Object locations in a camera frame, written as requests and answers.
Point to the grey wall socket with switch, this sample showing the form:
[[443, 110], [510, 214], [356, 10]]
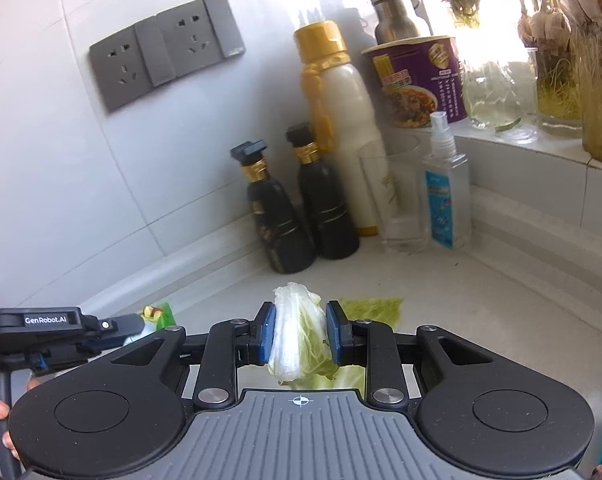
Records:
[[123, 67], [193, 35]]

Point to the stainless steel bottle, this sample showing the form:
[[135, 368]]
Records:
[[396, 20]]

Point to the dark bottle with gold neck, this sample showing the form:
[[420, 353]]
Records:
[[276, 230], [328, 210]]

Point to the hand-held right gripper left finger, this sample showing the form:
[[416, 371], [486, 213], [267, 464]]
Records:
[[267, 335]]

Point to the small glass jar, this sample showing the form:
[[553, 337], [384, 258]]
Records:
[[556, 105]]

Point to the white bottle with yellow cap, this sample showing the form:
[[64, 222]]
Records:
[[348, 110]]

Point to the clear drinking glass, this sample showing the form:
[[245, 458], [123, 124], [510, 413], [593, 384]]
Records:
[[401, 230]]

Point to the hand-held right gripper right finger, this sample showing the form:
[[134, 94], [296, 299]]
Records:
[[337, 335]]

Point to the green cabbage leaf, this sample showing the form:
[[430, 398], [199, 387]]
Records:
[[376, 310]]

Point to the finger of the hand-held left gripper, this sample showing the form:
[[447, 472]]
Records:
[[71, 355], [111, 327]]

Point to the pale napa cabbage leaf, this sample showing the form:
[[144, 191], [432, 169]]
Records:
[[298, 330]]

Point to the green snack wrapper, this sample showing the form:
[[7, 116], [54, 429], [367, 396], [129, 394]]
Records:
[[163, 316]]

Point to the clear spray bottle blue label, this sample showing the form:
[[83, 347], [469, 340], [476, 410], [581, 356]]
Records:
[[443, 200]]

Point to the purple instant noodle cup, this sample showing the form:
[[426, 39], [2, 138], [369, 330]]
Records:
[[416, 80]]

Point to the tall glass jar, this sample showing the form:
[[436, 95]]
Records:
[[601, 110]]

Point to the glass vase with water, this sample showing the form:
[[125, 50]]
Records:
[[496, 105]]

